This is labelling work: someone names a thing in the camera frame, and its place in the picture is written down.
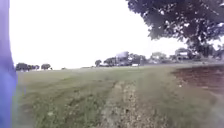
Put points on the distant row of trees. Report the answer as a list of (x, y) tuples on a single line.
[(140, 59)]

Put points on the green grass field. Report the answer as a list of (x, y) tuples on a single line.
[(83, 96)]

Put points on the distant clump of trees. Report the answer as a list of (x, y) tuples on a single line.
[(31, 66)]

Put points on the large spreading tree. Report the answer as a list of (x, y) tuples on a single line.
[(186, 20)]

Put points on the blue sheet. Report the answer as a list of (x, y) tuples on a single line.
[(4, 76)]

